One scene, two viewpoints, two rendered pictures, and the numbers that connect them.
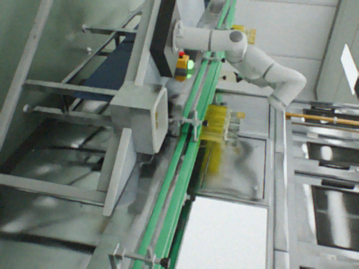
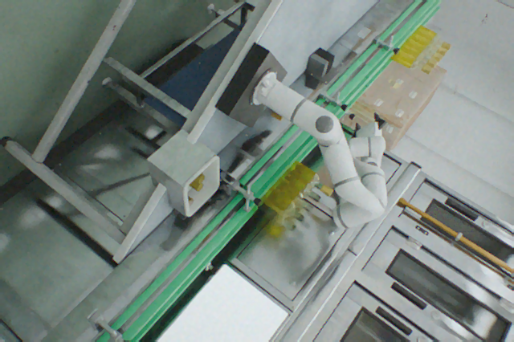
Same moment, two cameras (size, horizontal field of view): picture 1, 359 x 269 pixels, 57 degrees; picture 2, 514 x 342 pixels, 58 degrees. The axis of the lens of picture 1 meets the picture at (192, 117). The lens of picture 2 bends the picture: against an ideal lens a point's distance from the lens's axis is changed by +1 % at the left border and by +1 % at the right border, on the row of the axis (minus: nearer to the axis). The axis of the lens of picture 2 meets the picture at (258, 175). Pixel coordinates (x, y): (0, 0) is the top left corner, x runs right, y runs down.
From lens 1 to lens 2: 75 cm
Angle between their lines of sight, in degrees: 24
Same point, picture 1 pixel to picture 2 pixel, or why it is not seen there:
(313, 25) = not seen: outside the picture
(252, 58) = (330, 160)
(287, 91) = (354, 215)
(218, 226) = (227, 308)
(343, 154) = (434, 285)
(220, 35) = (307, 115)
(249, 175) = (296, 264)
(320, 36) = not seen: outside the picture
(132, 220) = (133, 278)
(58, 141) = (128, 131)
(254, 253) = not seen: outside the picture
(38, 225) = (71, 225)
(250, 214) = (267, 311)
